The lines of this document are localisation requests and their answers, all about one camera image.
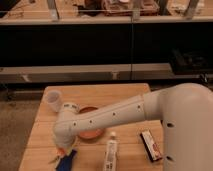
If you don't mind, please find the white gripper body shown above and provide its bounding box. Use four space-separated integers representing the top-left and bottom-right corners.
55 135 76 149

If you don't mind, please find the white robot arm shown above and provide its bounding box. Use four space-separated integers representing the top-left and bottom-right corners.
53 83 213 171

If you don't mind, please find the orange bowl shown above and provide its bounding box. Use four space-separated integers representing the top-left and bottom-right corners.
78 106 104 140

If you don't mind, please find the white plastic cup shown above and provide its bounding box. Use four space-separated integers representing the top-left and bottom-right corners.
44 90 62 112

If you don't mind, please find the long wooden shelf bench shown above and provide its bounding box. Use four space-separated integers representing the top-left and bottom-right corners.
0 63 174 83

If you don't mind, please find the black snack box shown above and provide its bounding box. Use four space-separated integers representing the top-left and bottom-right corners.
140 130 162 162

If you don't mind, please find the black box on shelf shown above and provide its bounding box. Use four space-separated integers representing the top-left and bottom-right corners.
170 49 213 75

